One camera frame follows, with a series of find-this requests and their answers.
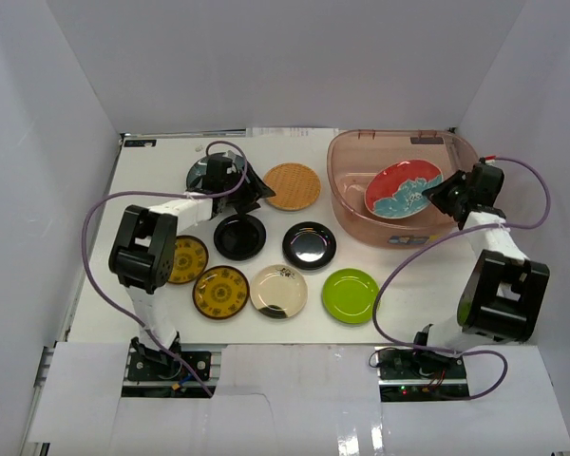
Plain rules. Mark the woven bamboo plate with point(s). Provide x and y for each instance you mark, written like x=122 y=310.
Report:
x=296 y=186

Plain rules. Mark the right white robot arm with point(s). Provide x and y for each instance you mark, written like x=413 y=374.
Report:
x=503 y=296

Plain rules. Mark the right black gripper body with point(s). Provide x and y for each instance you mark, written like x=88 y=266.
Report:
x=462 y=179

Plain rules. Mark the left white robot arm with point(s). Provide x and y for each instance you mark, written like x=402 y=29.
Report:
x=143 y=252

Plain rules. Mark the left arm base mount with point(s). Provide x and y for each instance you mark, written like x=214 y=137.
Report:
x=153 y=374

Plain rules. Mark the cream plate with black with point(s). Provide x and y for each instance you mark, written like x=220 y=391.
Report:
x=279 y=291

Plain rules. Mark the pink translucent plastic bin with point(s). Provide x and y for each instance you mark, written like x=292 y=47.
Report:
x=355 y=157

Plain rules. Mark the black label sticker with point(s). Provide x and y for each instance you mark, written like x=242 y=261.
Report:
x=140 y=143

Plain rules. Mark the yellow patterned plate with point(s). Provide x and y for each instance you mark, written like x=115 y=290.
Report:
x=221 y=292
x=190 y=260

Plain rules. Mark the dark blue ceramic plate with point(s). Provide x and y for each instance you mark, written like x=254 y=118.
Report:
x=195 y=175

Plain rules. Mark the papers at table back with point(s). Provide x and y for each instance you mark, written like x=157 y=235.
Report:
x=292 y=132

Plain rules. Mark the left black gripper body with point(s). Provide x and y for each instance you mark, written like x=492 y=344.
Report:
x=246 y=185

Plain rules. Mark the lime green plate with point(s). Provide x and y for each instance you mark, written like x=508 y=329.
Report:
x=348 y=296

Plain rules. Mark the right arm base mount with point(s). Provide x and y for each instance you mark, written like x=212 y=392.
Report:
x=406 y=376

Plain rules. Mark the black plate left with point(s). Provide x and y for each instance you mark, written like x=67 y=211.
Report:
x=240 y=237

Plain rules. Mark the red and teal plate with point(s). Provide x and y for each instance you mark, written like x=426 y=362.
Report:
x=396 y=191

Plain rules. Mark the glossy black plate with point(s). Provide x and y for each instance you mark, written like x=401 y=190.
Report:
x=309 y=245

